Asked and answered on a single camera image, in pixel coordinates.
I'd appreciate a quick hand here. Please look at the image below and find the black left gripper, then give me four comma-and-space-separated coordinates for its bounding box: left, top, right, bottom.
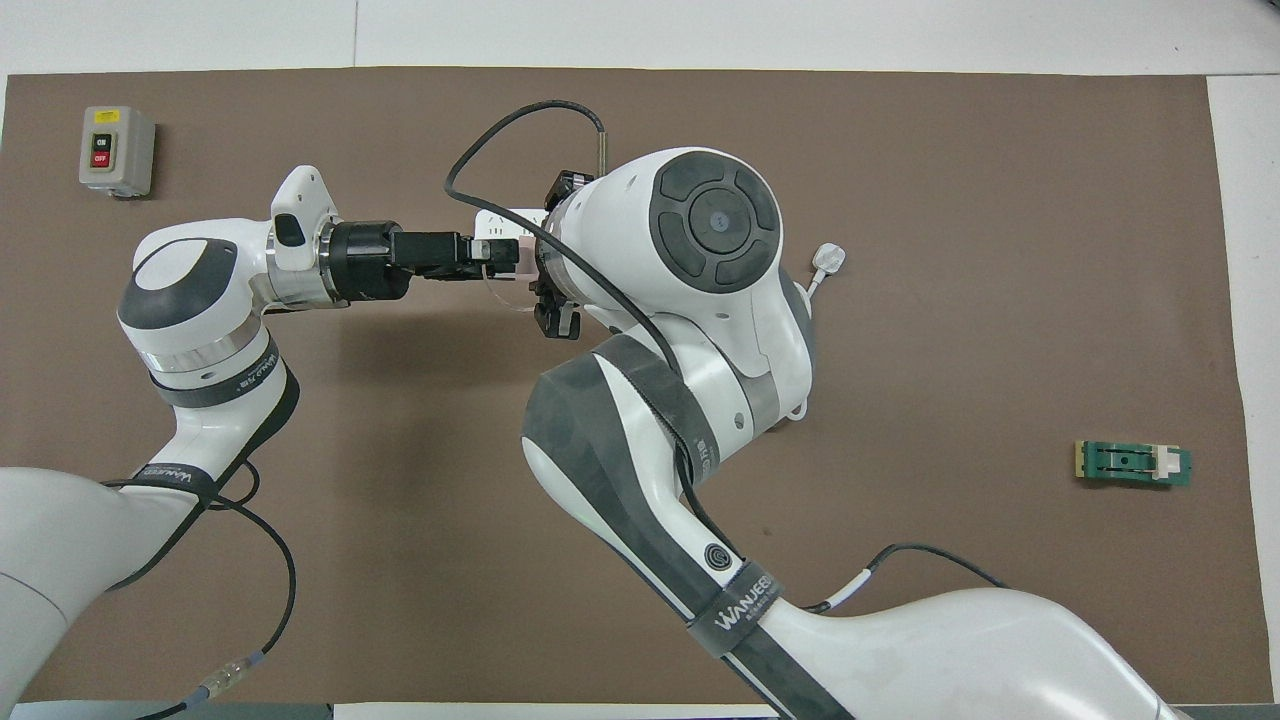
331, 169, 598, 343

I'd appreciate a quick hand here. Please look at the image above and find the pink charging cable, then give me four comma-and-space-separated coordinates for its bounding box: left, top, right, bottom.
482, 262, 549, 317

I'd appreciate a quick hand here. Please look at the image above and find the white power strip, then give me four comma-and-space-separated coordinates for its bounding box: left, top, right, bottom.
473, 207, 553, 246

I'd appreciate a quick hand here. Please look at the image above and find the brown table mat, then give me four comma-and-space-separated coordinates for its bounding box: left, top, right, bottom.
0, 66, 1276, 706

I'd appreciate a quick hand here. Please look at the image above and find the white power cord with plug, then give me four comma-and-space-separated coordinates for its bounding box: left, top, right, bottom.
785, 242, 849, 421

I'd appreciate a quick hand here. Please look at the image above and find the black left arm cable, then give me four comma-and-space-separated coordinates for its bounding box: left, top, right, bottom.
100, 458, 299, 720

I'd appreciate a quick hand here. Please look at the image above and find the grey on-off switch box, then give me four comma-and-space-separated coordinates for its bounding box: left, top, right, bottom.
79, 106, 157, 199

